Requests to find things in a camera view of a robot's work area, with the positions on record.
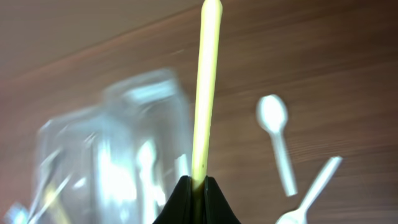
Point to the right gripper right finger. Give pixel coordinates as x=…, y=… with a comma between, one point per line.
x=217, y=209

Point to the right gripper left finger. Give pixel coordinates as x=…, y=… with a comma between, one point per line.
x=178, y=208

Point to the white spoon diagonal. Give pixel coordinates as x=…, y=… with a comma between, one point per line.
x=299, y=216

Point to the yellow plastic spoon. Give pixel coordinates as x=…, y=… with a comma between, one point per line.
x=211, y=13

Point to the yellow plastic fork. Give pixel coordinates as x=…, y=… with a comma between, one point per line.
x=54, y=205

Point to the light blue plastic fork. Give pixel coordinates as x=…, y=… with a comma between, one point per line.
x=17, y=214

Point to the right clear plastic container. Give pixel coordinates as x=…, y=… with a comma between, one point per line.
x=153, y=106

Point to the clear plastic container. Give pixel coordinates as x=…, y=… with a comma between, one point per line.
x=66, y=159
x=153, y=106

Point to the left clear plastic container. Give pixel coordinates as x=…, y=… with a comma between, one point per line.
x=66, y=159

